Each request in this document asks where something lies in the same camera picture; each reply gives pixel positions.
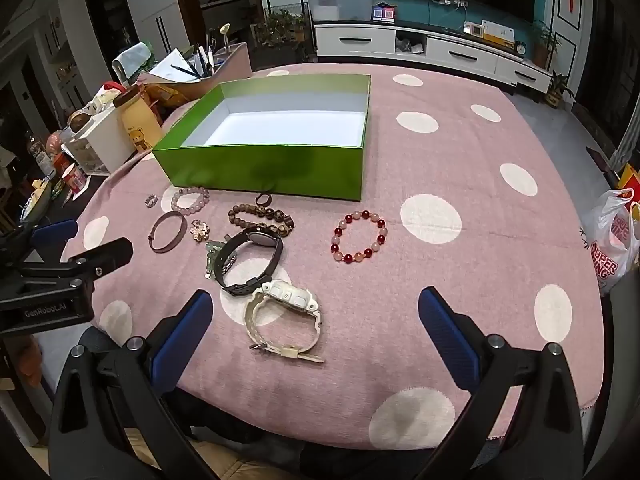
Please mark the black wrist watch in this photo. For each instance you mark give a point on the black wrist watch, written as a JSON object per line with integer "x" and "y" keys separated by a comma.
{"x": 260, "y": 238}

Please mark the tall potted plant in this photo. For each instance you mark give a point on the tall potted plant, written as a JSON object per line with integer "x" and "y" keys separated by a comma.
{"x": 542, "y": 50}

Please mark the beige desk organizer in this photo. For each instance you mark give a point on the beige desk organizer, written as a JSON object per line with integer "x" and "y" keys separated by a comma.
{"x": 235, "y": 62}

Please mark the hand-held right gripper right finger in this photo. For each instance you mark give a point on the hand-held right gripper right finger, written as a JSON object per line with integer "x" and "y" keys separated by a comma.
{"x": 447, "y": 340}

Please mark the small white device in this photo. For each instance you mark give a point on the small white device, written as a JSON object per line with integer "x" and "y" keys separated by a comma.
{"x": 472, "y": 29}

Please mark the leafy plants in dark planter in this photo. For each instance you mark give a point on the leafy plants in dark planter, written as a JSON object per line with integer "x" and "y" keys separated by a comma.
{"x": 280, "y": 27}

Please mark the clear storage box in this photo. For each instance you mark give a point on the clear storage box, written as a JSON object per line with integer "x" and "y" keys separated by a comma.
{"x": 340, "y": 7}

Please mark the small alarm clock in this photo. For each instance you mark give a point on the small alarm clock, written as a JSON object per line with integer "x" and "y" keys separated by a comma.
{"x": 520, "y": 48}

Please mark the bunch of pens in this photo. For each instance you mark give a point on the bunch of pens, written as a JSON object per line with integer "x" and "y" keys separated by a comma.
{"x": 206, "y": 57}

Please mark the yellow snack packet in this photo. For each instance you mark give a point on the yellow snack packet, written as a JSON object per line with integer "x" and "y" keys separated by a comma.
{"x": 167, "y": 96}

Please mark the yellow desk calendar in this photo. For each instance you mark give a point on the yellow desk calendar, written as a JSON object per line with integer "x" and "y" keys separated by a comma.
{"x": 497, "y": 34}

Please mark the thin silver bangle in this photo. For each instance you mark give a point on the thin silver bangle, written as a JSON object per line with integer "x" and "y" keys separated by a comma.
{"x": 167, "y": 249}

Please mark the green jade pendant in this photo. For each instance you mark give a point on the green jade pendant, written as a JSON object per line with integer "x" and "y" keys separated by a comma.
{"x": 212, "y": 257}

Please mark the white red plastic bag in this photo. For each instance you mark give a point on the white red plastic bag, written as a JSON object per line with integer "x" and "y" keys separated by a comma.
{"x": 607, "y": 250}

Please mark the small potted plant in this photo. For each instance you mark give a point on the small potted plant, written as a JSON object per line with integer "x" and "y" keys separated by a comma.
{"x": 556, "y": 92}

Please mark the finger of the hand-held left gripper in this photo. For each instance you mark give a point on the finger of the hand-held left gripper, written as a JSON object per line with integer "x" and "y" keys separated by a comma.
{"x": 105, "y": 256}
{"x": 55, "y": 233}

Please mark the white paper sheet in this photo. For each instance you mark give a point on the white paper sheet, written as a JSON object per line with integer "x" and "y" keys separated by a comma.
{"x": 167, "y": 67}

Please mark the yellow hand-shaped stick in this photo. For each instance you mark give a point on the yellow hand-shaped stick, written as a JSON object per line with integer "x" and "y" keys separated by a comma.
{"x": 225, "y": 30}

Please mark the black pencil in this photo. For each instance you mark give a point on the black pencil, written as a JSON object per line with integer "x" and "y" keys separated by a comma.
{"x": 187, "y": 71}

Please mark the gold flower brooch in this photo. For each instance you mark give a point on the gold flower brooch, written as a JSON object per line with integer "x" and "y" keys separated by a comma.
{"x": 199, "y": 230}

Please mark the green cardboard box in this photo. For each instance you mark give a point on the green cardboard box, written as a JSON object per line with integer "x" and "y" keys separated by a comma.
{"x": 260, "y": 170}

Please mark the white tv cabinet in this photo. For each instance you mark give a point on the white tv cabinet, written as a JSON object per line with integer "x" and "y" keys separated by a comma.
{"x": 350, "y": 40}

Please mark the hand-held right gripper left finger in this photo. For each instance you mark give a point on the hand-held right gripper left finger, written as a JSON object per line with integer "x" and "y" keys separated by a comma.
{"x": 185, "y": 330}

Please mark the pink polka dot tablecloth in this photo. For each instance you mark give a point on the pink polka dot tablecloth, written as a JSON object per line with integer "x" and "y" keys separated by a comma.
{"x": 450, "y": 125}

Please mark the white wrist watch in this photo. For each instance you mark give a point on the white wrist watch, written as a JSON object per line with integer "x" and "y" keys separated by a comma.
{"x": 285, "y": 292}

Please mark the orange shopping bag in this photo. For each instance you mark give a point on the orange shopping bag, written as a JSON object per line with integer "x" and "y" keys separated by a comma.
{"x": 631, "y": 182}

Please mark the white cabinet door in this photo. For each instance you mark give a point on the white cabinet door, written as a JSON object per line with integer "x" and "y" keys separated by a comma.
{"x": 155, "y": 10}

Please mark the white plastic drawer box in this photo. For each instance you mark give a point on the white plastic drawer box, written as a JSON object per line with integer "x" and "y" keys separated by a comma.
{"x": 100, "y": 140}

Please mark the small blue display box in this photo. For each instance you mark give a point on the small blue display box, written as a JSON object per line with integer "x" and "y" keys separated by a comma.
{"x": 383, "y": 13}

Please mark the yellow snack packets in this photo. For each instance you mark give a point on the yellow snack packets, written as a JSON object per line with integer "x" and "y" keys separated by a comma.
{"x": 140, "y": 125}

